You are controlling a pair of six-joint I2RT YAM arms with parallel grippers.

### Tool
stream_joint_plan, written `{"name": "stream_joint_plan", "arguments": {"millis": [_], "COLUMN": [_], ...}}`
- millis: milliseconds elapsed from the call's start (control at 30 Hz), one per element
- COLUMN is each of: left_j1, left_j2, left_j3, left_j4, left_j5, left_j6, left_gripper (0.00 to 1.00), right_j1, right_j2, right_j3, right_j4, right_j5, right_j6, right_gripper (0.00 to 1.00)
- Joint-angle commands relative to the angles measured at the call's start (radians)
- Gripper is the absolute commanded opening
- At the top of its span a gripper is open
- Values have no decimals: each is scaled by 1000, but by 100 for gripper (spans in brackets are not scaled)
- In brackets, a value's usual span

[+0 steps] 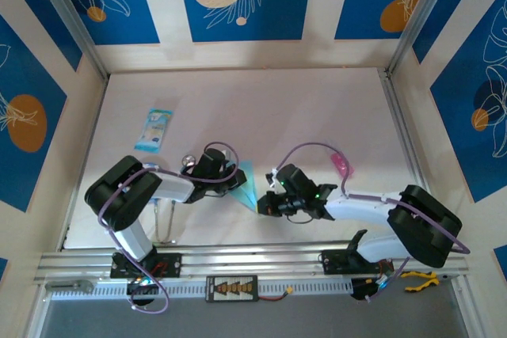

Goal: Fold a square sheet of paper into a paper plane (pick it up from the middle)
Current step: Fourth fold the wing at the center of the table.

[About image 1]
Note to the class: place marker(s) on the black power distribution board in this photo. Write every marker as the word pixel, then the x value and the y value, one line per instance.
pixel 231 288

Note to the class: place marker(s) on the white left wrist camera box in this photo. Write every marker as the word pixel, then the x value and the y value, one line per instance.
pixel 227 155

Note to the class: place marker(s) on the black controller board with lights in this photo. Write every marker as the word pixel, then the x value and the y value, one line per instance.
pixel 142 286
pixel 362 288

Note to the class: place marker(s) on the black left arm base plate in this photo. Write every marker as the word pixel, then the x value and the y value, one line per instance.
pixel 170 264

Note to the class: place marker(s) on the grey metal bracket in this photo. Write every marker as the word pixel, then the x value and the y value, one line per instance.
pixel 79 285

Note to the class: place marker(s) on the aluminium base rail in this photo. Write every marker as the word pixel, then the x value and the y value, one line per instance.
pixel 257 259

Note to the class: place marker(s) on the blue snack packet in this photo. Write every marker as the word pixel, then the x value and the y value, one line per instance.
pixel 153 130

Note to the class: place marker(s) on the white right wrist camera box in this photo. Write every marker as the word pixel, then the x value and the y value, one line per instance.
pixel 273 179

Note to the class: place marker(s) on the light blue cloth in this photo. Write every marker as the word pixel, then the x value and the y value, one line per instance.
pixel 249 183

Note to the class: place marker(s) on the pink pill box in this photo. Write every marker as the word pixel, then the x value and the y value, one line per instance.
pixel 342 164

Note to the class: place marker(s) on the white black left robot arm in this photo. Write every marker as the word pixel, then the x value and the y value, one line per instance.
pixel 123 195

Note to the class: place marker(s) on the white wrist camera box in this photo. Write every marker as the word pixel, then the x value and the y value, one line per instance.
pixel 227 155
pixel 273 179

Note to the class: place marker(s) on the aluminium side rail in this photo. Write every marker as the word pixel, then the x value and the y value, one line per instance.
pixel 393 92

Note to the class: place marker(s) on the aluminium frame post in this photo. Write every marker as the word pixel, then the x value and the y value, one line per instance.
pixel 424 9
pixel 67 9

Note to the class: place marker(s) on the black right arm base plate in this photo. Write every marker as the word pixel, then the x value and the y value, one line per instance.
pixel 336 264

